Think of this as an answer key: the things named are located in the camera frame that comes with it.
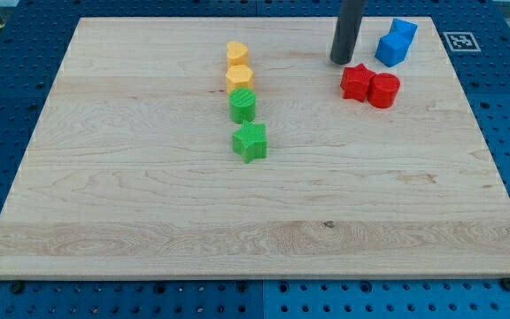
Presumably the red star block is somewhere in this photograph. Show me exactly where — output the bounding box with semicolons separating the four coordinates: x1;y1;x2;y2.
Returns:
340;64;376;102

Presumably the green star block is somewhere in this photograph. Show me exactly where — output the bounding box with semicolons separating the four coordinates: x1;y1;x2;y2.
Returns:
232;121;267;163

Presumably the blue cube block front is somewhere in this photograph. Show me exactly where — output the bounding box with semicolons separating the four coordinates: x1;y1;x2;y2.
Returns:
375;33;411;67

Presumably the wooden board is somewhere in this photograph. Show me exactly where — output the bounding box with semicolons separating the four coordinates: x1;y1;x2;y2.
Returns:
0;17;510;281

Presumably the green cylinder block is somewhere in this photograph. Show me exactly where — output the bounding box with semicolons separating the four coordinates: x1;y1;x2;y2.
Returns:
228;88;257;124

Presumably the yellow hexagon block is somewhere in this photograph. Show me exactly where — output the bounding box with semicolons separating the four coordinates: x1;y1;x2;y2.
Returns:
226;65;254;94

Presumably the yellow heart block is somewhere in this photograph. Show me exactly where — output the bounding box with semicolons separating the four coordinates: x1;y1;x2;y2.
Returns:
226;41;249;67

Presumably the red cylinder block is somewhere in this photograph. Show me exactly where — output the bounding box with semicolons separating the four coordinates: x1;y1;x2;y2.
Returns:
367;73;400;109

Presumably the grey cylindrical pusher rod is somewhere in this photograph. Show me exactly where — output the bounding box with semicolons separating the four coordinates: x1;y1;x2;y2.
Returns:
329;0;367;65

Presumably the blue block rear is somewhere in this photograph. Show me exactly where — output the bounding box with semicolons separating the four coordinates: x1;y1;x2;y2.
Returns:
390;18;418;43

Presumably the white fiducial marker tag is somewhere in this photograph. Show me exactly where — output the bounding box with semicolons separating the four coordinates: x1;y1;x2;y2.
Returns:
443;31;481;52

